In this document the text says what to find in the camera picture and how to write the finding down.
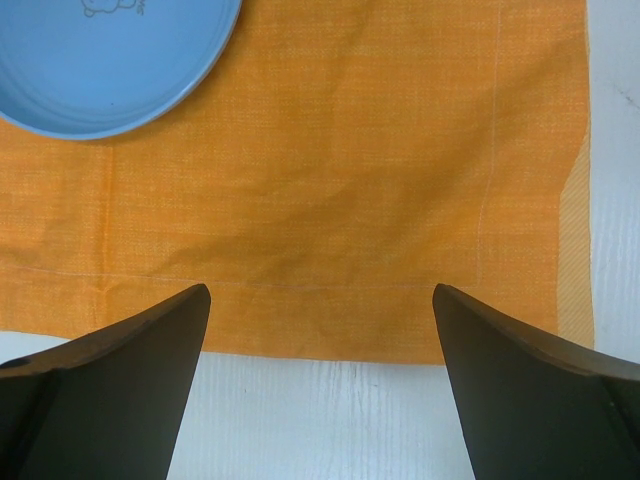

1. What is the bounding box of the orange cartoon cloth placemat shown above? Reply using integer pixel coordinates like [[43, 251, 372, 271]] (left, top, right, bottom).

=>
[[1, 1, 594, 364]]

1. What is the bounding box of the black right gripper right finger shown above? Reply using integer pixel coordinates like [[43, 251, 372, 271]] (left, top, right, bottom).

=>
[[432, 284, 639, 479]]

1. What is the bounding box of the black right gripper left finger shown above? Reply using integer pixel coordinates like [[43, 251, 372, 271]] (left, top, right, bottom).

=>
[[1, 284, 210, 479]]

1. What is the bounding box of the light blue plate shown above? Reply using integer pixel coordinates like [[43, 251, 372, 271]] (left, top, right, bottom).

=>
[[1, 0, 242, 140]]

